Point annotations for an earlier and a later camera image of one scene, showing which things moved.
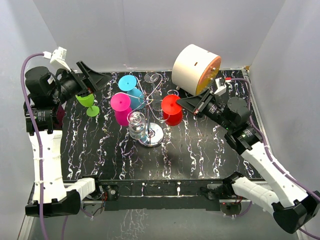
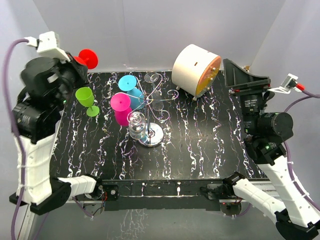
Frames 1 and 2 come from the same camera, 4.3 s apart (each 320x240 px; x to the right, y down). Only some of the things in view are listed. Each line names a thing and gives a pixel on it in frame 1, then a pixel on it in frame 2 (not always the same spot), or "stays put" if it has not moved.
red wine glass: x=172 y=112 → x=87 y=57
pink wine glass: x=120 y=103 stays put
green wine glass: x=88 y=101 stays put
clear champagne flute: x=156 y=97 stays put
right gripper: x=195 y=104 → x=235 y=77
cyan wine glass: x=128 y=83 stays put
